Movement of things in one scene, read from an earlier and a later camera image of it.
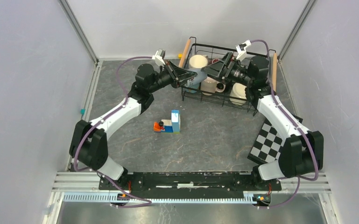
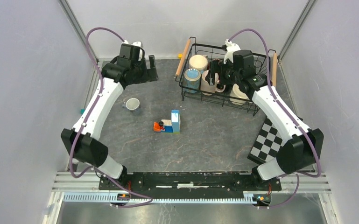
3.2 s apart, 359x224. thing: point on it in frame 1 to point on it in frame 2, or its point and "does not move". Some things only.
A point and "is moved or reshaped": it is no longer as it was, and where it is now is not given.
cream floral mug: x=199 y=61 does not move
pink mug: x=209 y=85 does not move
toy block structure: x=171 y=126 does not move
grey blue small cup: x=197 y=79 is moved or reshaped
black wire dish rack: x=209 y=88 does not move
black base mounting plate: x=231 y=183 does not move
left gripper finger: x=181 y=73 to x=132 y=81
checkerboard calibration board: x=267 y=146 does not move
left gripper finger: x=185 y=83 to x=151 y=73
